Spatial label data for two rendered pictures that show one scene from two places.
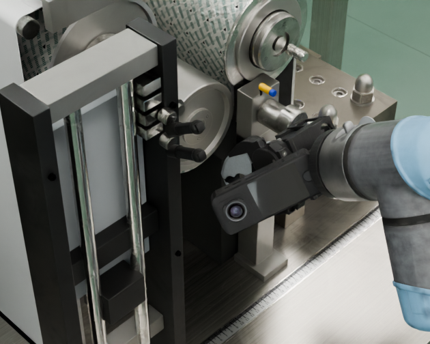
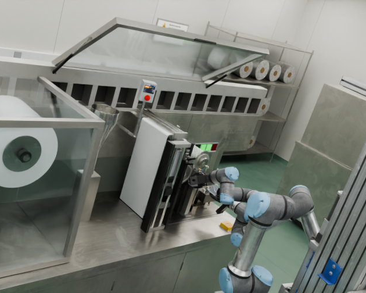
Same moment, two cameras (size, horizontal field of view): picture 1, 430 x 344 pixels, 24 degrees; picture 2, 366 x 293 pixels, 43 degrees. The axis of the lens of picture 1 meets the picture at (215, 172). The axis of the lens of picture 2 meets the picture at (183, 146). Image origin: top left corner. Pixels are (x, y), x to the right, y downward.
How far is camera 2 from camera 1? 1.68 m
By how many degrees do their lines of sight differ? 23
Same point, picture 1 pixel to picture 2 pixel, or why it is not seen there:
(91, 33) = not seen: hidden behind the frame
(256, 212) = (197, 182)
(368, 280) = (208, 224)
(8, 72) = (161, 144)
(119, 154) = (177, 162)
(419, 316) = (223, 199)
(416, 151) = (229, 170)
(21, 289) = (138, 196)
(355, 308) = (204, 227)
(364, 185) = (218, 177)
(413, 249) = (224, 186)
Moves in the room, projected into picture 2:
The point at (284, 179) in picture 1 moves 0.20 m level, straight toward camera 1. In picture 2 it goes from (203, 177) to (200, 191)
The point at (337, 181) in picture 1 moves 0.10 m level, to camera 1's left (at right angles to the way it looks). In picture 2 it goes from (213, 177) to (196, 171)
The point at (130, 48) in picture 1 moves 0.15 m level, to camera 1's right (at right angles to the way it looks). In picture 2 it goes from (187, 142) to (214, 150)
